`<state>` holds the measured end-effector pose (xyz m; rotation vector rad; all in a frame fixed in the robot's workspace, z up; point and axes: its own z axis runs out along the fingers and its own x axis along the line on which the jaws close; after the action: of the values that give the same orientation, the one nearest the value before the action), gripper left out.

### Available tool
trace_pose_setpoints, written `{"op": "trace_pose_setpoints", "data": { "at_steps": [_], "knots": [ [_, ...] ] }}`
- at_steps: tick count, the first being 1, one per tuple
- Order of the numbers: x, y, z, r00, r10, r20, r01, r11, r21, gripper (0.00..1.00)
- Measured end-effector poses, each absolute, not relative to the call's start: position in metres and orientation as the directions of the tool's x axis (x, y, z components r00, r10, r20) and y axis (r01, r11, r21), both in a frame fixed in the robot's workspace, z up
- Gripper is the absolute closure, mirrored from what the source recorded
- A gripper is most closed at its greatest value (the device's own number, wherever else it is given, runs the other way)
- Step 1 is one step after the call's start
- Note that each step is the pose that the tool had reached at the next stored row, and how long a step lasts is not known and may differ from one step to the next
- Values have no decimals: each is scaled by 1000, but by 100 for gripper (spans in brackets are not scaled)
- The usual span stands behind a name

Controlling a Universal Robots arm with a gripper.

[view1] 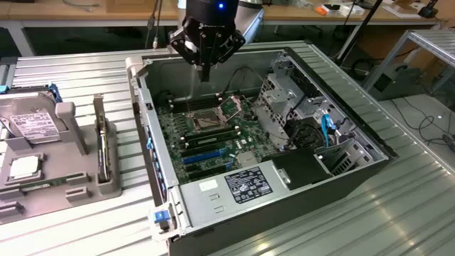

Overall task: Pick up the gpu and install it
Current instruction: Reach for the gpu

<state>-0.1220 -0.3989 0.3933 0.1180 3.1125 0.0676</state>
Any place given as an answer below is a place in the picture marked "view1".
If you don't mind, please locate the metal socket cover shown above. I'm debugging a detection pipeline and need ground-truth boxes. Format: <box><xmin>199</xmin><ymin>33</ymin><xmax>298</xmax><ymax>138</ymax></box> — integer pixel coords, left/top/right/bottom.
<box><xmin>215</xmin><ymin>94</ymin><xmax>251</xmax><ymax>121</ymax></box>

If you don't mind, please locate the grey metal disk bay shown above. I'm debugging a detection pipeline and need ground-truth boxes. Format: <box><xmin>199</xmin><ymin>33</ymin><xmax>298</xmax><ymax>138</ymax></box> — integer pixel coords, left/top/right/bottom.
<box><xmin>314</xmin><ymin>137</ymin><xmax>378</xmax><ymax>177</ymax></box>

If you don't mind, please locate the white black device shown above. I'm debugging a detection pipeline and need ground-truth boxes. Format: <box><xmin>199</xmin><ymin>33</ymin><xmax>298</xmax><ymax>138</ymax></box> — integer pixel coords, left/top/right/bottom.
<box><xmin>322</xmin><ymin>3</ymin><xmax>366</xmax><ymax>17</ymax></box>

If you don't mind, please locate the green motherboard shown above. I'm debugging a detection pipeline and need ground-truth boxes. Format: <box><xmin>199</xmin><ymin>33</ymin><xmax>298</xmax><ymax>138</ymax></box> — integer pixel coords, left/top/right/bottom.
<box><xmin>156</xmin><ymin>90</ymin><xmax>286</xmax><ymax>185</ymax></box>

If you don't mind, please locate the graphics card with black shroud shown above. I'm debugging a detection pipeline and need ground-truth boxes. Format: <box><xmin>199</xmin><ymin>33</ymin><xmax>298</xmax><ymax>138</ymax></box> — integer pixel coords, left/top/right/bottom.
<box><xmin>92</xmin><ymin>93</ymin><xmax>114</xmax><ymax>185</ymax></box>

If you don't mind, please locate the black tripod pole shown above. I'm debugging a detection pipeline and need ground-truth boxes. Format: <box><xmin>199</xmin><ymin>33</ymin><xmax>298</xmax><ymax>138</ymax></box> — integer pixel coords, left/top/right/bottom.
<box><xmin>335</xmin><ymin>0</ymin><xmax>386</xmax><ymax>61</ymax></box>

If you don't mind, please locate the silver chipset heat sink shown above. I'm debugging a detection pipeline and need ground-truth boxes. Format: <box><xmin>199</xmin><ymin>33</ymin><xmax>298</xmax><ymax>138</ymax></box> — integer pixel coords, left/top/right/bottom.
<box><xmin>237</xmin><ymin>152</ymin><xmax>259</xmax><ymax>165</ymax></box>

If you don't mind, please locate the black cable tangle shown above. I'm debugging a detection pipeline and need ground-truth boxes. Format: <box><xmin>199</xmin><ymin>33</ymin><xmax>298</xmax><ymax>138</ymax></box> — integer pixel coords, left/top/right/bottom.
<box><xmin>391</xmin><ymin>97</ymin><xmax>455</xmax><ymax>155</ymax></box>

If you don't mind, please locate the blue SATA wire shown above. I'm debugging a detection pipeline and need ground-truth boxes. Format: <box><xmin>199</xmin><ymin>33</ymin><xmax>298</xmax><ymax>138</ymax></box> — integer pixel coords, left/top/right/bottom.
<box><xmin>319</xmin><ymin>114</ymin><xmax>338</xmax><ymax>149</ymax></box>

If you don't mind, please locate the CPU socket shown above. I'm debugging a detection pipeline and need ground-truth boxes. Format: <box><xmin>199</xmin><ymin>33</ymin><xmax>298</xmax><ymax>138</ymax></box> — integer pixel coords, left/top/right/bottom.
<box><xmin>191</xmin><ymin>110</ymin><xmax>225</xmax><ymax>133</ymax></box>

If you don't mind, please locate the blue disk caddy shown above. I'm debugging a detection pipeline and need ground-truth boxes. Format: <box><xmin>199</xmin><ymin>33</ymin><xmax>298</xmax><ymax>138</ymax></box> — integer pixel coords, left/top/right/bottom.
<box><xmin>0</xmin><ymin>82</ymin><xmax>64</xmax><ymax>107</ymax></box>

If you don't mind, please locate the perforated metal drive cage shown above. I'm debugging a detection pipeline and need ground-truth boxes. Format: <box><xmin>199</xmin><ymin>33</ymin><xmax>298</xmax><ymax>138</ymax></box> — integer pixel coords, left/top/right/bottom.
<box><xmin>257</xmin><ymin>72</ymin><xmax>317</xmax><ymax>141</ymax></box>

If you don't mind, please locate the green RAM stick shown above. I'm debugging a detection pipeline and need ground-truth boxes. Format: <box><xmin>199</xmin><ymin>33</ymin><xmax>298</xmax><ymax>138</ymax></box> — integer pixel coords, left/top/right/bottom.
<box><xmin>0</xmin><ymin>178</ymin><xmax>70</xmax><ymax>193</ymax></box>

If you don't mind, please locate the open black PC case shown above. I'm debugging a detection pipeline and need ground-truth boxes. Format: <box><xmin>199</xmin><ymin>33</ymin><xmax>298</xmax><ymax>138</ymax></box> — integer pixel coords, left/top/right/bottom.
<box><xmin>124</xmin><ymin>46</ymin><xmax>399</xmax><ymax>256</ymax></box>

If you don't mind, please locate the white paper sheet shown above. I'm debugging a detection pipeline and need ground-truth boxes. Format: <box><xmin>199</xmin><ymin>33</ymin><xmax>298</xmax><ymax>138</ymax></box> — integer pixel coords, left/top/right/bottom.
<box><xmin>382</xmin><ymin>2</ymin><xmax>422</xmax><ymax>19</ymax></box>

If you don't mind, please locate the silver CPU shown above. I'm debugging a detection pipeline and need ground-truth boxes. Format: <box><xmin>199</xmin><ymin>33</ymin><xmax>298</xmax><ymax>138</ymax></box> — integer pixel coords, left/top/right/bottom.
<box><xmin>8</xmin><ymin>156</ymin><xmax>42</xmax><ymax>179</ymax></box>

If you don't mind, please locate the grey plastic parts rack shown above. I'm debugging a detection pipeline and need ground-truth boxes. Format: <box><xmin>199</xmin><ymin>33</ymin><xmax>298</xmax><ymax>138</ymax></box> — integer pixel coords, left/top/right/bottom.
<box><xmin>0</xmin><ymin>93</ymin><xmax>124</xmax><ymax>217</ymax></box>

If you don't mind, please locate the black expansion slot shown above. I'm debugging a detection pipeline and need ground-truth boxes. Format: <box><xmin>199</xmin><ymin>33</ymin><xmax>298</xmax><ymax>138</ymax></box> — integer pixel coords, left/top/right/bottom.
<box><xmin>187</xmin><ymin>170</ymin><xmax>230</xmax><ymax>182</ymax></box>
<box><xmin>180</xmin><ymin>145</ymin><xmax>230</xmax><ymax>158</ymax></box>
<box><xmin>183</xmin><ymin>162</ymin><xmax>230</xmax><ymax>174</ymax></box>

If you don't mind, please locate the wooden desk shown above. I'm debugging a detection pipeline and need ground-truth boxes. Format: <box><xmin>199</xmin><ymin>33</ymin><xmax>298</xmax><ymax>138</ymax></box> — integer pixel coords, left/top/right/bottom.
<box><xmin>0</xmin><ymin>0</ymin><xmax>450</xmax><ymax>57</ymax></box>

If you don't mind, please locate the black RAM slot bank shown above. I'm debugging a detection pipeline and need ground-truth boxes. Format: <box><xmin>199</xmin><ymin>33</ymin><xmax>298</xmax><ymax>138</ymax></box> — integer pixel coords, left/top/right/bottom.
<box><xmin>180</xmin><ymin>127</ymin><xmax>241</xmax><ymax>150</ymax></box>
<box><xmin>168</xmin><ymin>94</ymin><xmax>222</xmax><ymax>112</ymax></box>

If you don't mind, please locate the black wire bundle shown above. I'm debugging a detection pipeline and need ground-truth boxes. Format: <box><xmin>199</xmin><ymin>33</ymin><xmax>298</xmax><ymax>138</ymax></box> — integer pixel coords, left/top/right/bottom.
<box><xmin>285</xmin><ymin>118</ymin><xmax>323</xmax><ymax>151</ymax></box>

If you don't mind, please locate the dark grey box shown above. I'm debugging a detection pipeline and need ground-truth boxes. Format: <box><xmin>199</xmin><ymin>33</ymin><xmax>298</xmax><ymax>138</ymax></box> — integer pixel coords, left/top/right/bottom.
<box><xmin>369</xmin><ymin>63</ymin><xmax>425</xmax><ymax>94</ymax></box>

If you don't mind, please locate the thin grey hanging cable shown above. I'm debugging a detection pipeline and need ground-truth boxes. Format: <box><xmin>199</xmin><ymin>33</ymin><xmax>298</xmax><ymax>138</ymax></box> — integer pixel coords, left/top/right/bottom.
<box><xmin>144</xmin><ymin>0</ymin><xmax>162</xmax><ymax>51</ymax></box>

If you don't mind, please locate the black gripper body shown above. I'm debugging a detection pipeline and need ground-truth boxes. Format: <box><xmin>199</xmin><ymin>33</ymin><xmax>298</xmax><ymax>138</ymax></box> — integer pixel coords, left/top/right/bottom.
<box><xmin>179</xmin><ymin>0</ymin><xmax>241</xmax><ymax>55</ymax></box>

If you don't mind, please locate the silver hard disk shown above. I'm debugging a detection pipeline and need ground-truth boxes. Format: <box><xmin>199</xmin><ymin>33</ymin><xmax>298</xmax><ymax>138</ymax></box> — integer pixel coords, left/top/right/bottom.
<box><xmin>0</xmin><ymin>90</ymin><xmax>70</xmax><ymax>145</ymax></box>

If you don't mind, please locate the aluminium frame table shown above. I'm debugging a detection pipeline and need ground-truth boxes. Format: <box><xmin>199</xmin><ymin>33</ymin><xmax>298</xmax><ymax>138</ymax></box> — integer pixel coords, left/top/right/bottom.
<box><xmin>362</xmin><ymin>28</ymin><xmax>455</xmax><ymax>97</ymax></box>

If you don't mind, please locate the black plastic air shroud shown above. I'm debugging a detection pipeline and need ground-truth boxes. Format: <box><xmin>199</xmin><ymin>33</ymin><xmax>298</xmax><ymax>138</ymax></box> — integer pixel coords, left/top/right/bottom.
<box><xmin>262</xmin><ymin>148</ymin><xmax>334</xmax><ymax>190</ymax></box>

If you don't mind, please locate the grey coiled cable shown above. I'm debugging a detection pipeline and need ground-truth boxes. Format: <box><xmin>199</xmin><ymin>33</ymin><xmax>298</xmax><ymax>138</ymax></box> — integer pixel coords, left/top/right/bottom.
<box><xmin>63</xmin><ymin>0</ymin><xmax>102</xmax><ymax>12</ymax></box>

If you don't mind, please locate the grey power supply unit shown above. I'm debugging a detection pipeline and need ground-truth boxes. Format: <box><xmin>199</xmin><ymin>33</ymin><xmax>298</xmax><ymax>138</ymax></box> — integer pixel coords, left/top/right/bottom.
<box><xmin>179</xmin><ymin>159</ymin><xmax>294</xmax><ymax>229</ymax></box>

